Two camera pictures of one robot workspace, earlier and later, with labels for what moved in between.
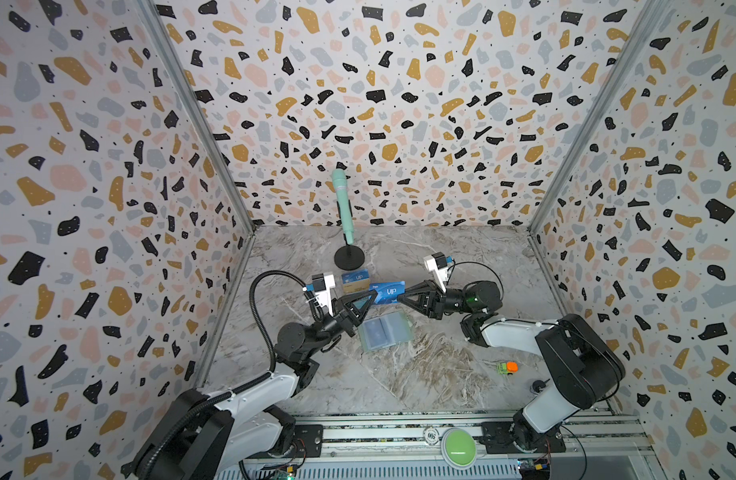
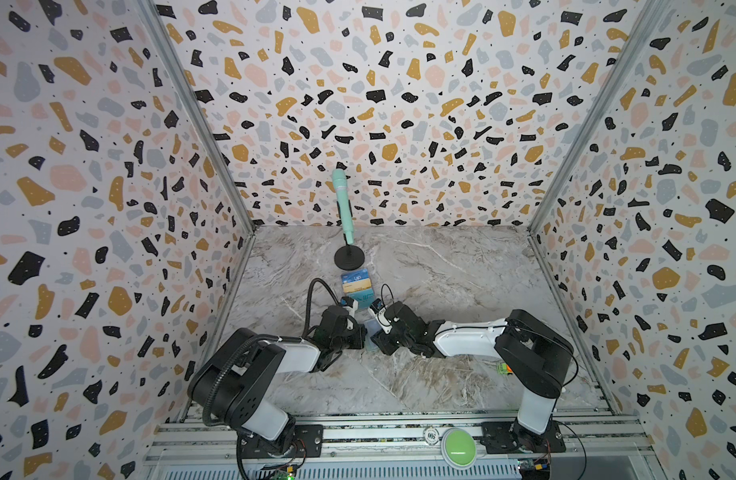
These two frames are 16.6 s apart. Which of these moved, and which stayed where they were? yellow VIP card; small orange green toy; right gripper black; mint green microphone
Moved: right gripper black
Stayed: yellow VIP card; small orange green toy; mint green microphone
